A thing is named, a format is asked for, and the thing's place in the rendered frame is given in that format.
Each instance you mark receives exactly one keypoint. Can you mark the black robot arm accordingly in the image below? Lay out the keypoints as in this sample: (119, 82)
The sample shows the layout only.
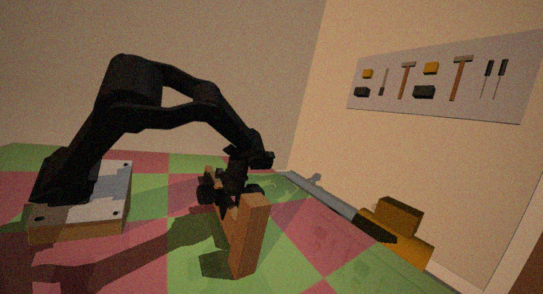
(129, 101)

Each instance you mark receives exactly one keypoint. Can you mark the dark brown wooden post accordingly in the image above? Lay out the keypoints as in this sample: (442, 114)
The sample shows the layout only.
(249, 229)

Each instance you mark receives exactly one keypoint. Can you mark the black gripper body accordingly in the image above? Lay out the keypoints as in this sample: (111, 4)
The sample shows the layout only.
(233, 186)

